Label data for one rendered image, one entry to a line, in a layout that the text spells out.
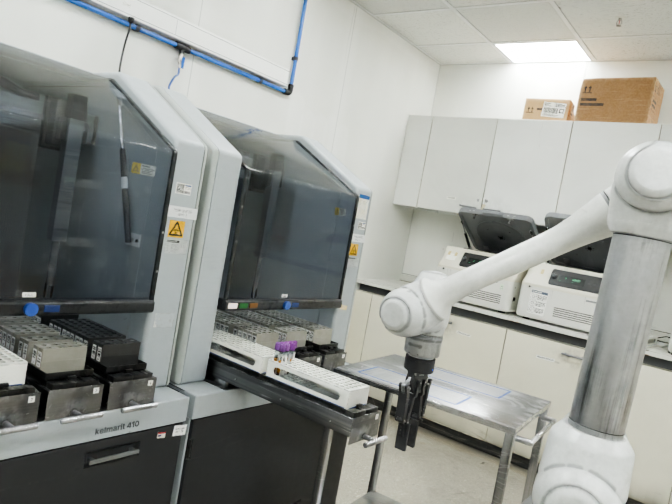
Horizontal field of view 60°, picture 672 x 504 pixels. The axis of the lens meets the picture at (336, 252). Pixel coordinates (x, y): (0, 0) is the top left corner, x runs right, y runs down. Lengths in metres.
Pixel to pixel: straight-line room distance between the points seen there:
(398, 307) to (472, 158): 3.17
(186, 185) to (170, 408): 0.61
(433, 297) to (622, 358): 0.38
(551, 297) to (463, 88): 1.95
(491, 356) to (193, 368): 2.43
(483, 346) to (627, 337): 2.75
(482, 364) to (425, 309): 2.67
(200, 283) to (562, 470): 1.08
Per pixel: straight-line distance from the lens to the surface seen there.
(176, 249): 1.68
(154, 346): 1.71
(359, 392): 1.59
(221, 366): 1.84
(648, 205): 1.14
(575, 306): 3.72
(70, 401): 1.52
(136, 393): 1.61
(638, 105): 4.14
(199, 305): 1.77
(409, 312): 1.23
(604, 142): 4.08
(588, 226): 1.36
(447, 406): 1.78
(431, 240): 4.77
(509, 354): 3.84
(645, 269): 1.18
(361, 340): 4.34
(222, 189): 1.75
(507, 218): 3.99
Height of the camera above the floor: 1.29
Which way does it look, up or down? 3 degrees down
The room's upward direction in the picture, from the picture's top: 10 degrees clockwise
